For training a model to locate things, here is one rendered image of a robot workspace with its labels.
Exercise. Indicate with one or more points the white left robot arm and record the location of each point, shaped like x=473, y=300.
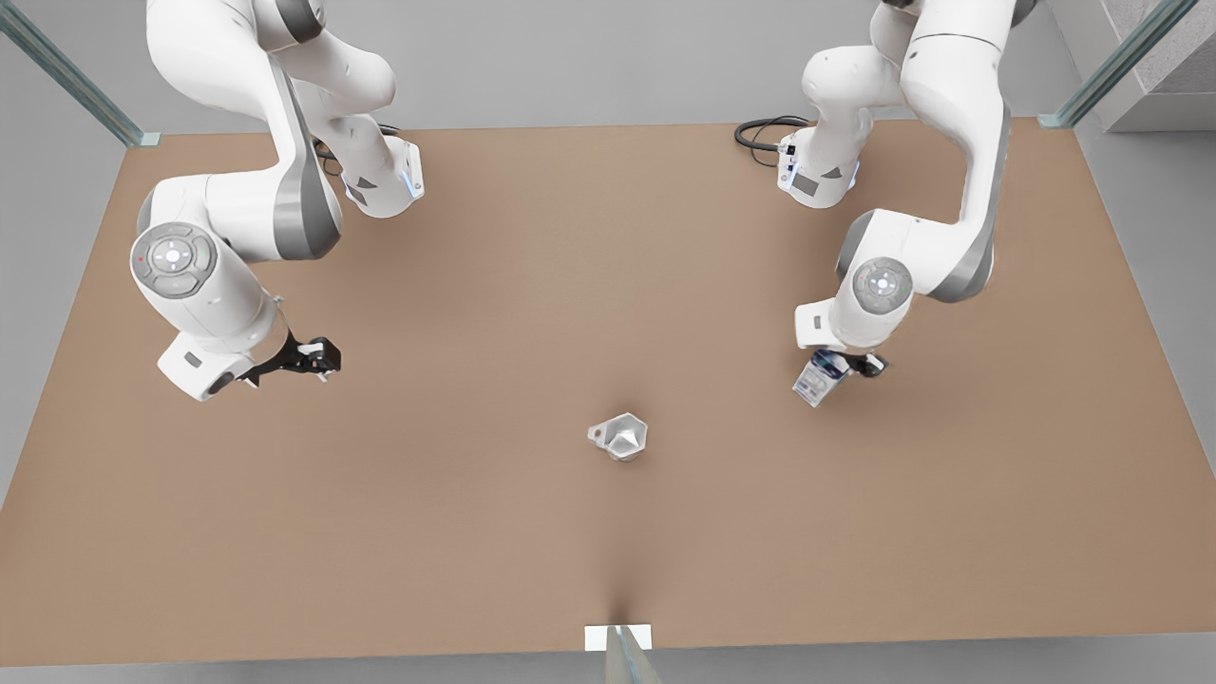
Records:
x=950, y=85

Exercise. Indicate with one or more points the silver frame post white foot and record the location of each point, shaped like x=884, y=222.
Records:
x=622, y=651

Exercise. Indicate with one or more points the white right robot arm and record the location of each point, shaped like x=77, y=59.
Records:
x=237, y=204

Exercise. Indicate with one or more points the small white blue printed box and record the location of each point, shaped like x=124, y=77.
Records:
x=817, y=382

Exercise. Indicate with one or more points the grey concrete block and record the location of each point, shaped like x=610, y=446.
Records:
x=1164, y=66

